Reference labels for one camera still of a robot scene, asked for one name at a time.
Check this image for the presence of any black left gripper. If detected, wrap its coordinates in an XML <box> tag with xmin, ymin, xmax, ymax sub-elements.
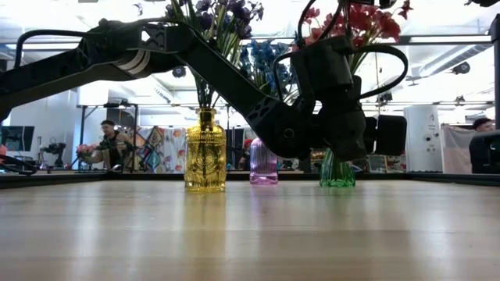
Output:
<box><xmin>316</xmin><ymin>75</ymin><xmax>409</xmax><ymax>162</ymax></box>

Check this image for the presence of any green glass vase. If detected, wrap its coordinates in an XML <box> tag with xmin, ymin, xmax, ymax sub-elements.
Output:
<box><xmin>319</xmin><ymin>148</ymin><xmax>357</xmax><ymax>188</ymax></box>

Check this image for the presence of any blue artificial flower bunch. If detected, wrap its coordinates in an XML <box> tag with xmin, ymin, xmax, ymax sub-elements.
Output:
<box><xmin>269</xmin><ymin>62</ymin><xmax>302</xmax><ymax>105</ymax></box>
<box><xmin>248</xmin><ymin>38</ymin><xmax>290</xmax><ymax>94</ymax></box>
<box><xmin>237</xmin><ymin>45</ymin><xmax>270</xmax><ymax>89</ymax></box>

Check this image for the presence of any pink glass vase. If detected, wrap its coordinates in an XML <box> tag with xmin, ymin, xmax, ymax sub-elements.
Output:
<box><xmin>248</xmin><ymin>137</ymin><xmax>280</xmax><ymax>186</ymax></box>

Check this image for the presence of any purple artificial flower bunch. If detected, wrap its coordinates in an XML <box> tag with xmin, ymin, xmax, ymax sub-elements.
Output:
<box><xmin>202</xmin><ymin>0</ymin><xmax>255</xmax><ymax>67</ymax></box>
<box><xmin>218</xmin><ymin>0</ymin><xmax>266</xmax><ymax>40</ymax></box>
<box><xmin>163</xmin><ymin>0</ymin><xmax>220</xmax><ymax>110</ymax></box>

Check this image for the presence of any yellow glass vase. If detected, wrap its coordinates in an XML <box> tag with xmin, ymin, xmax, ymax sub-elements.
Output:
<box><xmin>184</xmin><ymin>108</ymin><xmax>228</xmax><ymax>194</ymax></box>

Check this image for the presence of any white cylindrical pillar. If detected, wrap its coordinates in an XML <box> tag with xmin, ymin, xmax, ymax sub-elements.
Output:
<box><xmin>403</xmin><ymin>104</ymin><xmax>443</xmax><ymax>173</ymax></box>

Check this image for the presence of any grey draped cloth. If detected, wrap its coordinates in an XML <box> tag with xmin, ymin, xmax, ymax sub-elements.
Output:
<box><xmin>441</xmin><ymin>123</ymin><xmax>476</xmax><ymax>175</ymax></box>

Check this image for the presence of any person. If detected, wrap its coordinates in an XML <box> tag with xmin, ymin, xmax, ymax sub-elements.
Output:
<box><xmin>471</xmin><ymin>117</ymin><xmax>495</xmax><ymax>134</ymax></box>
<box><xmin>84</xmin><ymin>119</ymin><xmax>136</xmax><ymax>172</ymax></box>
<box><xmin>238</xmin><ymin>138</ymin><xmax>255</xmax><ymax>172</ymax></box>

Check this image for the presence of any black background equipment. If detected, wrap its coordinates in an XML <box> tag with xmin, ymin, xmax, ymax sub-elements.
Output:
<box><xmin>468</xmin><ymin>130</ymin><xmax>500</xmax><ymax>176</ymax></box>

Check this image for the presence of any ceiling light strip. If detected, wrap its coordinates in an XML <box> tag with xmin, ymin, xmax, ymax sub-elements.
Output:
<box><xmin>4</xmin><ymin>41</ymin><xmax>81</xmax><ymax>51</ymax></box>
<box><xmin>409</xmin><ymin>34</ymin><xmax>492</xmax><ymax>43</ymax></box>

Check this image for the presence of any colourful patterned cloth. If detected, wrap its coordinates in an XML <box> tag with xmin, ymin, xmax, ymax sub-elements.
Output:
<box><xmin>132</xmin><ymin>125</ymin><xmax>188</xmax><ymax>174</ymax></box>

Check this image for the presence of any black metal rack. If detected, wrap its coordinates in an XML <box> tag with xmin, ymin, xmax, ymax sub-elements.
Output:
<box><xmin>76</xmin><ymin>101</ymin><xmax>141</xmax><ymax>172</ymax></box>

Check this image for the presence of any dark computer monitor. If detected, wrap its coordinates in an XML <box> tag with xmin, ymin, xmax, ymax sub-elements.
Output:
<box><xmin>0</xmin><ymin>125</ymin><xmax>35</xmax><ymax>154</ymax></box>

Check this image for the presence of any thin tan hanging rope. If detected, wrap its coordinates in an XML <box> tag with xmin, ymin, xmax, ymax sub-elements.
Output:
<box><xmin>373</xmin><ymin>52</ymin><xmax>386</xmax><ymax>118</ymax></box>

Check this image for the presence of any black left camera cable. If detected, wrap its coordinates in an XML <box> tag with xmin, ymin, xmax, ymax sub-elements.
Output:
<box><xmin>272</xmin><ymin>0</ymin><xmax>409</xmax><ymax>103</ymax></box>

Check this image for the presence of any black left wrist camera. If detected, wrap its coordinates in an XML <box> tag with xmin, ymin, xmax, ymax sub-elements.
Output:
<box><xmin>290</xmin><ymin>35</ymin><xmax>355</xmax><ymax>95</ymax></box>

